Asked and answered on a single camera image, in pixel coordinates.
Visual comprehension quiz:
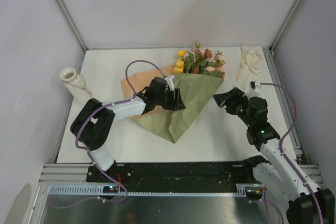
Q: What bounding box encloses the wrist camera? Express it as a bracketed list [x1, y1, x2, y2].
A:
[245, 81, 261, 98]
[164, 74, 176, 90]

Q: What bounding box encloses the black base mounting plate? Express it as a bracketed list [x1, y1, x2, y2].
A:
[86, 161, 261, 189]

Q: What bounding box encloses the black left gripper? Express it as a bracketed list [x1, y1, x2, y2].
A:
[155, 88, 185, 111]

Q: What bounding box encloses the aluminium frame post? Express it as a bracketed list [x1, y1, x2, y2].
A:
[54, 0, 88, 53]
[269, 0, 305, 52]

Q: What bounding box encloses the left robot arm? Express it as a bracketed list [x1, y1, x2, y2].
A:
[70, 75, 186, 182]

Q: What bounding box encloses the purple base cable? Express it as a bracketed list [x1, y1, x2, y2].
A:
[49, 176, 129, 210]
[248, 187, 284, 224]

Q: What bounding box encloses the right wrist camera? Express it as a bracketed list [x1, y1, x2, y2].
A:
[245, 81, 261, 98]

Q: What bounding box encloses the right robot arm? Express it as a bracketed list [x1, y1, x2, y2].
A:
[213, 88, 335, 223]

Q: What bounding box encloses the right aluminium table rail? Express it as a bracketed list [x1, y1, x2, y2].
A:
[262, 46, 309, 165]

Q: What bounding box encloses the grey slotted cable duct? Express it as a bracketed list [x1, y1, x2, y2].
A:
[49, 184, 264, 197]

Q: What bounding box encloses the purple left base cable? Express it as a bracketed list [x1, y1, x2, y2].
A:
[49, 176, 129, 210]

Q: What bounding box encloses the right aluminium frame post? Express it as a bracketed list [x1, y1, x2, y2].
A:
[269, 0, 305, 52]

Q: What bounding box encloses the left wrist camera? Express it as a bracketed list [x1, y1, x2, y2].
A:
[164, 74, 176, 90]

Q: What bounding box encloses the cream printed ribbon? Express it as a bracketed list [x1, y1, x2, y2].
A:
[235, 45, 263, 91]

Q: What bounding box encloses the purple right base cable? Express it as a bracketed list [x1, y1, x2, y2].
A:
[248, 187, 284, 224]

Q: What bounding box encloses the left aluminium frame post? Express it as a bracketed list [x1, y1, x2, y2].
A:
[54, 0, 88, 53]

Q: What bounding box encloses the green and peach wrapping paper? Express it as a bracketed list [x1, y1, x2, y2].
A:
[131, 73, 223, 143]

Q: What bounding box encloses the white ribbed ceramic vase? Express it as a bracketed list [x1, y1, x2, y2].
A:
[60, 68, 93, 106]

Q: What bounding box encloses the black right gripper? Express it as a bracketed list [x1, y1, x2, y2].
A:
[212, 87, 253, 127]

